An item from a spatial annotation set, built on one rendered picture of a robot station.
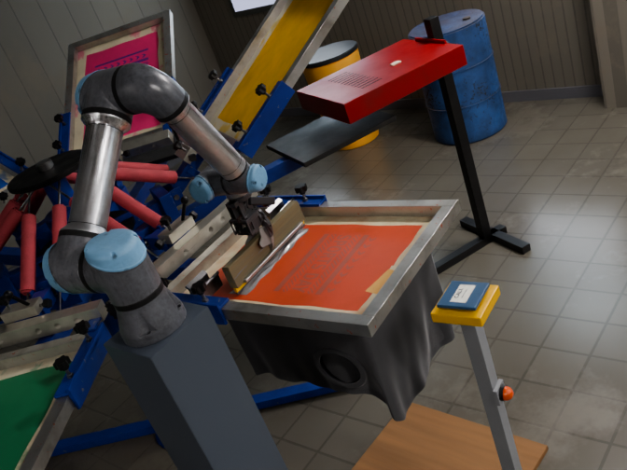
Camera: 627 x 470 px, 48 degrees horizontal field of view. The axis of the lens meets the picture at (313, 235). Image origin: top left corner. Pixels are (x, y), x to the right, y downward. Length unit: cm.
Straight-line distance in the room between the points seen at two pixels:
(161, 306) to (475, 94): 355
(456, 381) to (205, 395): 153
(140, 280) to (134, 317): 9
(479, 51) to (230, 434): 353
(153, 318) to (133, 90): 51
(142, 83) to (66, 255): 42
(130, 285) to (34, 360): 86
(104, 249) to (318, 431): 167
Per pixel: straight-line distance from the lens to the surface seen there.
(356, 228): 218
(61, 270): 161
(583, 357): 296
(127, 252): 149
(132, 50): 377
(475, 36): 474
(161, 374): 154
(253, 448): 179
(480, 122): 487
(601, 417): 273
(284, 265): 214
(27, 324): 235
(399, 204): 216
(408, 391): 211
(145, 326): 155
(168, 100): 165
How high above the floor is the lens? 196
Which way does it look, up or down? 27 degrees down
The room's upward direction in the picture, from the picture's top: 21 degrees counter-clockwise
